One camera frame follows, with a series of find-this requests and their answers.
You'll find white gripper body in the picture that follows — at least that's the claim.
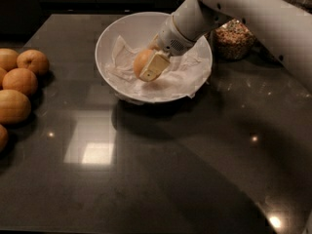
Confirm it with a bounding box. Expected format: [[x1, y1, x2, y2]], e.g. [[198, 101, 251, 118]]
[[156, 16, 195, 57]]

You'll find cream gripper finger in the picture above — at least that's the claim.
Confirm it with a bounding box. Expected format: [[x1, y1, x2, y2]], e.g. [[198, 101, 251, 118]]
[[148, 35, 161, 51], [138, 50, 170, 82]]

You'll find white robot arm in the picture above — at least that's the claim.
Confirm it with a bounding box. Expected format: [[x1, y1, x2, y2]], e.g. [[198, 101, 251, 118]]
[[138, 0, 312, 91]]

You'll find white paper towel in bowl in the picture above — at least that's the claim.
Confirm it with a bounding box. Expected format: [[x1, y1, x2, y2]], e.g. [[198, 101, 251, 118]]
[[103, 36, 212, 103]]

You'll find white bowl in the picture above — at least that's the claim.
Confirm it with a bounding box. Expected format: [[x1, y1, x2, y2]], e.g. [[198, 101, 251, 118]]
[[95, 11, 214, 104]]

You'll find glass jar of cereal middle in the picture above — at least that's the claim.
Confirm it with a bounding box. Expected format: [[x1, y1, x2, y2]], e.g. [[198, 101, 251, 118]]
[[214, 19, 255, 60]]

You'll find orange top row right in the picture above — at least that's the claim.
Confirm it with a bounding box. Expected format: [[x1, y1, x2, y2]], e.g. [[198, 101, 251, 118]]
[[17, 50, 50, 76]]

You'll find large orange lower pile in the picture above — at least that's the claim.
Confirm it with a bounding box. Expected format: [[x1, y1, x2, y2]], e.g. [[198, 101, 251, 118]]
[[0, 90, 31, 125]]

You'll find orange sliver left edge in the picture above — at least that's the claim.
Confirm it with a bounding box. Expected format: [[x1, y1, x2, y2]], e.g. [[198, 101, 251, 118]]
[[0, 67, 7, 90]]

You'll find orange bottom left edge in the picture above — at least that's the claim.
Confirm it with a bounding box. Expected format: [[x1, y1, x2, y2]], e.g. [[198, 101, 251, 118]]
[[0, 125, 9, 152]]

